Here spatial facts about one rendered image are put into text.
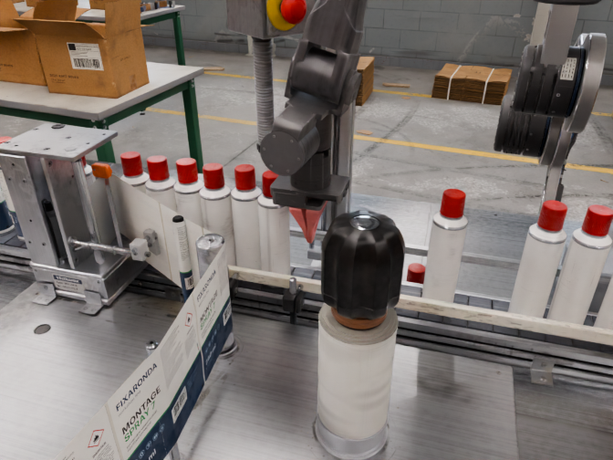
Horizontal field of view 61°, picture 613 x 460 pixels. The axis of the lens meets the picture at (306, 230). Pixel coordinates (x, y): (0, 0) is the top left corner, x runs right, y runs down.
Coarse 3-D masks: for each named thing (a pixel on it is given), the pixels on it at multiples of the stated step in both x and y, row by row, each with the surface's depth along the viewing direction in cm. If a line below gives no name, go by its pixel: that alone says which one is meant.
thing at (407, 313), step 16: (0, 240) 103; (16, 240) 103; (160, 272) 94; (304, 272) 94; (320, 272) 94; (256, 288) 90; (272, 288) 90; (416, 288) 90; (464, 304) 86; (480, 304) 86; (496, 304) 86; (432, 320) 83; (448, 320) 82; (464, 320) 82; (592, 320) 83; (512, 336) 80; (528, 336) 79; (544, 336) 79; (608, 352) 77
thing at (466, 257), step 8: (296, 232) 90; (320, 232) 90; (320, 240) 90; (408, 248) 86; (416, 248) 86; (424, 248) 85; (464, 256) 84; (472, 256) 83; (480, 256) 83; (488, 256) 83; (496, 256) 83; (480, 264) 84; (488, 264) 83; (496, 264) 83; (504, 264) 82; (512, 264) 82; (600, 280) 79; (608, 280) 79
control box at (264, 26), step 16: (240, 0) 72; (256, 0) 69; (272, 0) 69; (240, 16) 73; (256, 16) 70; (272, 16) 70; (240, 32) 75; (256, 32) 72; (272, 32) 71; (288, 32) 72
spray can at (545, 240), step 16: (544, 208) 72; (560, 208) 72; (544, 224) 73; (560, 224) 72; (528, 240) 75; (544, 240) 73; (560, 240) 73; (528, 256) 76; (544, 256) 74; (560, 256) 75; (528, 272) 76; (544, 272) 75; (528, 288) 77; (544, 288) 77; (512, 304) 81; (528, 304) 79; (544, 304) 79
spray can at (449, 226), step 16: (448, 192) 76; (448, 208) 75; (432, 224) 78; (448, 224) 76; (464, 224) 76; (432, 240) 79; (448, 240) 77; (432, 256) 80; (448, 256) 78; (432, 272) 81; (448, 272) 80; (432, 288) 82; (448, 288) 82
